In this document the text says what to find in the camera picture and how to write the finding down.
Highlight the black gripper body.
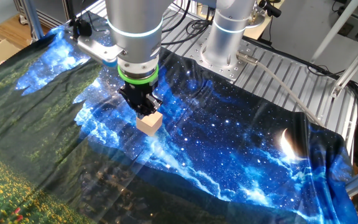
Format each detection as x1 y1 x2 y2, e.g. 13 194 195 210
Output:
121 80 160 105

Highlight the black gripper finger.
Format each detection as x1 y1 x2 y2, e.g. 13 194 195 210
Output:
118 88 144 118
142 93 163 118

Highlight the small wooden cube block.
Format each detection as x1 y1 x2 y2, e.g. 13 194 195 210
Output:
136 111 163 137

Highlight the silver robot base mounting plate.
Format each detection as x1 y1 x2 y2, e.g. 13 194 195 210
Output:
186 39 259 82

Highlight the starry sky landscape printed cloth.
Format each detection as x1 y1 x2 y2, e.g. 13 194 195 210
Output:
0 12 358 224

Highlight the beige wooden board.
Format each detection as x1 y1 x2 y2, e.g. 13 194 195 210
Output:
244 0 287 40

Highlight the green wrist flange ring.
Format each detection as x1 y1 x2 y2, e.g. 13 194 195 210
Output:
117 64 160 86

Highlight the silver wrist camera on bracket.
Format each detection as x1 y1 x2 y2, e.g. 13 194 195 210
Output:
73 35 124 68

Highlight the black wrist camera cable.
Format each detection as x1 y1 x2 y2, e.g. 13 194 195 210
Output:
68 0 111 39

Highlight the black curved cable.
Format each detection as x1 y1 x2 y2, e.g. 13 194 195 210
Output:
161 0 193 34

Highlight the coiled black cable bundle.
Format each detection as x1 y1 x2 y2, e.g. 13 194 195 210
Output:
162 18 214 46

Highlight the grey cable with metal connector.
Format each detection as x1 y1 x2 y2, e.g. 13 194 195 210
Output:
236 51 324 127

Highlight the ridged aluminium rack frame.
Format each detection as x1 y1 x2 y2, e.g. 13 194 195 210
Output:
12 0 74 29

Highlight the blue grey aluminium post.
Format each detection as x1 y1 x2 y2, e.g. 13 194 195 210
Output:
22 0 45 41

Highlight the black camera on mount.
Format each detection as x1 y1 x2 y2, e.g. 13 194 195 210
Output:
257 0 282 18

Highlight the thin white aluminium frame bar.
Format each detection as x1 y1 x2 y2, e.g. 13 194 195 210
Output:
310 0 358 64

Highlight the aluminium frame bar with bracket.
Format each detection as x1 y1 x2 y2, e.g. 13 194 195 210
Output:
330 34 358 99

